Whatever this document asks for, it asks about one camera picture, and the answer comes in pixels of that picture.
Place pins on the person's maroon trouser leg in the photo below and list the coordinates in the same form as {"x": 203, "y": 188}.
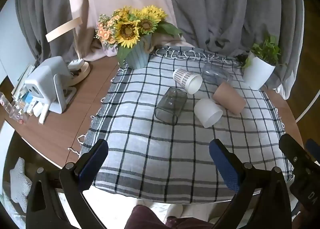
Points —
{"x": 155, "y": 219}

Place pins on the green leafy plant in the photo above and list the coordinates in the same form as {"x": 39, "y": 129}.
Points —
{"x": 266, "y": 50}

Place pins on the brown paper cup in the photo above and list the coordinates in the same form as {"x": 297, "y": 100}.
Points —
{"x": 228, "y": 98}

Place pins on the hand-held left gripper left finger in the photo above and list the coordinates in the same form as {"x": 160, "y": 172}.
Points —
{"x": 93, "y": 162}

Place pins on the grey transparent glass cup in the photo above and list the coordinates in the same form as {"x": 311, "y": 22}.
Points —
{"x": 170, "y": 105}

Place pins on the wooden desk lamp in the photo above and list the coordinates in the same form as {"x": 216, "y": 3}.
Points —
{"x": 63, "y": 29}

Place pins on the white power strip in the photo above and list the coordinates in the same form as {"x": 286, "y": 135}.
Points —
{"x": 75, "y": 64}

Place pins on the sunflower bouquet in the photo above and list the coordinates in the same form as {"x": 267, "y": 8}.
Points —
{"x": 130, "y": 29}

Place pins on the checked tablecloth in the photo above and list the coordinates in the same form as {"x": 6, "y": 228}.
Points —
{"x": 150, "y": 149}

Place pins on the white curved rail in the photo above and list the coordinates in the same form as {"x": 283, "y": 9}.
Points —
{"x": 308, "y": 109}

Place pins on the peach flower bouquet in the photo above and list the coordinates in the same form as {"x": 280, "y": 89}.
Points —
{"x": 106, "y": 31}

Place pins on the light blue ribbed vase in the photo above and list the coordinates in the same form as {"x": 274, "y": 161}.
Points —
{"x": 137, "y": 55}

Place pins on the white projector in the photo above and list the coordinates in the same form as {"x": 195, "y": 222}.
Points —
{"x": 47, "y": 76}

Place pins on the striped star cushion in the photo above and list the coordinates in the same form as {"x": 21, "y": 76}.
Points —
{"x": 21, "y": 184}

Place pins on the white plant pot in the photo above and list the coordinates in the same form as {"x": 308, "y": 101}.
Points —
{"x": 257, "y": 73}

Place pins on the clear plastic cup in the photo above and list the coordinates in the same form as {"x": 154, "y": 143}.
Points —
{"x": 216, "y": 73}

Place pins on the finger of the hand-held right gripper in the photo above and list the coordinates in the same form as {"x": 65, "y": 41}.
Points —
{"x": 291, "y": 149}
{"x": 313, "y": 149}

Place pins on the clear plastic bottle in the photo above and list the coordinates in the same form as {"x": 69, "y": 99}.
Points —
{"x": 11, "y": 109}

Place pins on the plain white cup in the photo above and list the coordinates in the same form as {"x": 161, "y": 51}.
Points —
{"x": 207, "y": 113}

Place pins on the stack of books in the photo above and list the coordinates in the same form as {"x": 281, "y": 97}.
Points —
{"x": 23, "y": 79}

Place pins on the grey curtain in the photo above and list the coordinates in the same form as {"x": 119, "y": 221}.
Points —
{"x": 232, "y": 9}
{"x": 47, "y": 11}

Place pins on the white patterned paper cup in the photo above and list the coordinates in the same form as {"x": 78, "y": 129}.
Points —
{"x": 186, "y": 79}

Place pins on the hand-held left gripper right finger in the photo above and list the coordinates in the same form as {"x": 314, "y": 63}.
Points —
{"x": 226, "y": 166}

